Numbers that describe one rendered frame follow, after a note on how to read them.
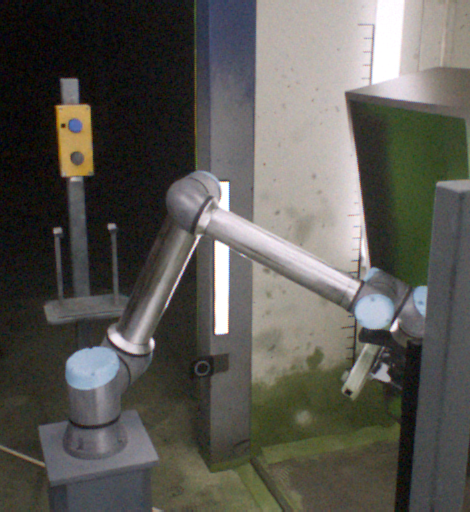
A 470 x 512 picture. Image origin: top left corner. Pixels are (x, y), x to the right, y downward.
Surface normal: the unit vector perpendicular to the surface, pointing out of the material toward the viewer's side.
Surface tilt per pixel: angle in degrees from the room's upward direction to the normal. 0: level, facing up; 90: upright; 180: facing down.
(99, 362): 5
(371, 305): 91
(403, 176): 90
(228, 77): 90
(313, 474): 0
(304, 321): 90
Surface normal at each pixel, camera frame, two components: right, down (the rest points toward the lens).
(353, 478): 0.00, -0.96
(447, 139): -0.91, 0.29
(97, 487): 0.34, 0.27
